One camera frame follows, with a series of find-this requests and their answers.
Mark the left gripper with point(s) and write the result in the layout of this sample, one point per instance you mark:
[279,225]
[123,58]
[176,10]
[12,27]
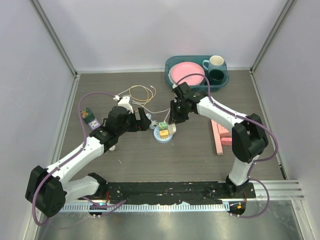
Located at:
[141,125]

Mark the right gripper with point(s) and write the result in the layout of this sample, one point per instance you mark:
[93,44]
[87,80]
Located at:
[175,118]

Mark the white square charger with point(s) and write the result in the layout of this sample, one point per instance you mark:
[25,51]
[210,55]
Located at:
[171,128]

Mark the green charger plug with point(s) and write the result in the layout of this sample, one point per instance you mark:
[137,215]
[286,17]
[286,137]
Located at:
[163,125]

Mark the round blue power strip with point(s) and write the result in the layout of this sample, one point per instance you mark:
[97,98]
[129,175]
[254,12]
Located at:
[157,138]

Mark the yellow charger plug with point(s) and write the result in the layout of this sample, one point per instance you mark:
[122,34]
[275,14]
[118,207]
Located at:
[164,134]

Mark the pink power strip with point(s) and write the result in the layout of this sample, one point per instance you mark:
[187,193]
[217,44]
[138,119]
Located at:
[219,132]

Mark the purple power strip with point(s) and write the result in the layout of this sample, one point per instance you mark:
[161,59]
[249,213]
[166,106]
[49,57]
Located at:
[94,124]

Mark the dark green cube socket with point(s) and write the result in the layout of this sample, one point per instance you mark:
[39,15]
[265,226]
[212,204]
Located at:
[87,115]

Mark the pink cube socket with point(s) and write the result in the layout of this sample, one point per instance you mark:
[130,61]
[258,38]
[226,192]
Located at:
[226,141]

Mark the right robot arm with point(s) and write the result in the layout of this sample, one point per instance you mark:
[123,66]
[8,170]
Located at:
[249,138]

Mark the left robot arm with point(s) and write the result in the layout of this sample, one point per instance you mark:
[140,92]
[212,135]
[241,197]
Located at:
[50,188]

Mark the pink plate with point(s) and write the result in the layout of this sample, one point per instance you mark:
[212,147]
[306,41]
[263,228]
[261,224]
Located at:
[183,69]

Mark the teal plastic bin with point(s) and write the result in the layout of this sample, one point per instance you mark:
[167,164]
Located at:
[196,59]

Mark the dark green mug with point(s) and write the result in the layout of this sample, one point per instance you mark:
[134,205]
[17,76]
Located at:
[216,76]

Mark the light blue mug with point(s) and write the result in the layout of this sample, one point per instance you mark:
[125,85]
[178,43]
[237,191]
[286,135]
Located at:
[215,62]

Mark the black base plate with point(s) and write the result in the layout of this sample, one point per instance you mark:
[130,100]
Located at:
[174,192]

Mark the slotted cable duct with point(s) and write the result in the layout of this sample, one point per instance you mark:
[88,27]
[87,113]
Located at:
[76,207]

